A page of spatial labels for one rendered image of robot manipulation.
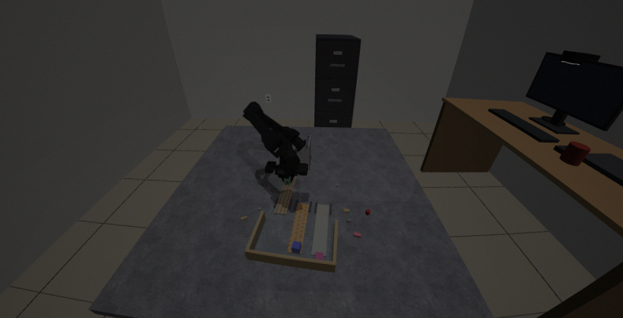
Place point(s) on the tan striped strip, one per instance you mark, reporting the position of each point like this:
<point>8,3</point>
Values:
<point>284,197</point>

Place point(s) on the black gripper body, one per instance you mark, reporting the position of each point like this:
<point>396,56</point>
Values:
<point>302,169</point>

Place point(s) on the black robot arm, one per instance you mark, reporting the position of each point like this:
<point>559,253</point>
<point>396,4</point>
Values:
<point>278,136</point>

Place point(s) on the tan strip with orange polka dots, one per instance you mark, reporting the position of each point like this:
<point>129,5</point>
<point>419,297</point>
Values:
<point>302,208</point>

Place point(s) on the grey flat strip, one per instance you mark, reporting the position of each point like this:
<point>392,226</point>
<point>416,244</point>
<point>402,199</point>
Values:
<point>322,210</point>

